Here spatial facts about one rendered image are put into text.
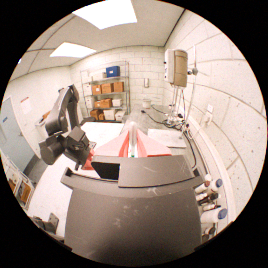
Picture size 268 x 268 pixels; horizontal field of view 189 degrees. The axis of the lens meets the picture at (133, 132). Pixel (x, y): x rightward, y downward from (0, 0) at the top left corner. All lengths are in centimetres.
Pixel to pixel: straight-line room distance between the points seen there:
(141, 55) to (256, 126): 261
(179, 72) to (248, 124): 44
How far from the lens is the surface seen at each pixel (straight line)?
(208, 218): 47
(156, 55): 265
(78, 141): 22
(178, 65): 49
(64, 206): 54
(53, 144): 27
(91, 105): 277
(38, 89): 313
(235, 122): 55
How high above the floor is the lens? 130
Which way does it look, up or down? 36 degrees down
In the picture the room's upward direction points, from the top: 1 degrees counter-clockwise
